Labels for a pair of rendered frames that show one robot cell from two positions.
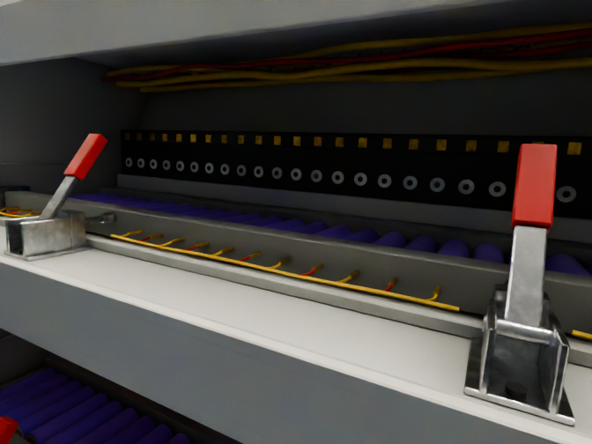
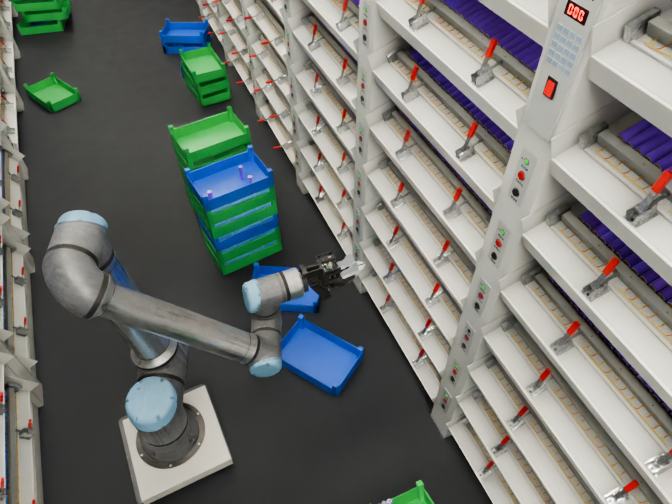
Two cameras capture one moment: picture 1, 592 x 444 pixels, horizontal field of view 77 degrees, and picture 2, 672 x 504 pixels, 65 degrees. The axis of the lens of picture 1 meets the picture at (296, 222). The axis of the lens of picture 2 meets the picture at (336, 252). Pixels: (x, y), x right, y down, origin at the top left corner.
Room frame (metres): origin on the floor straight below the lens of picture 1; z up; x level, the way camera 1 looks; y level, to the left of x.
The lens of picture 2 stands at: (-0.82, -0.47, 1.84)
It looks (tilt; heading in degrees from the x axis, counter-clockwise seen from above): 49 degrees down; 40
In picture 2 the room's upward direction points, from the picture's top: straight up
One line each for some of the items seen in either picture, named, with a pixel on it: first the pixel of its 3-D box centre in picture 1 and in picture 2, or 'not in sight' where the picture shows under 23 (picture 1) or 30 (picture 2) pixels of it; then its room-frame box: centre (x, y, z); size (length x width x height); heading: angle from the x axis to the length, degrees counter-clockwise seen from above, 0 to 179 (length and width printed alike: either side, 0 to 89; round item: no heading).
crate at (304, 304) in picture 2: not in sight; (285, 287); (0.11, 0.58, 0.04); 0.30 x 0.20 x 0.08; 125
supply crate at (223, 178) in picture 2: not in sight; (229, 177); (0.17, 0.91, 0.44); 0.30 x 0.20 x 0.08; 161
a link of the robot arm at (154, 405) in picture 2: not in sight; (156, 408); (-0.62, 0.42, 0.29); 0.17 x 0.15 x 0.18; 45
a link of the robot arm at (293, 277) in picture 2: not in sight; (293, 282); (-0.16, 0.23, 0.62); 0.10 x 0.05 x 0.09; 63
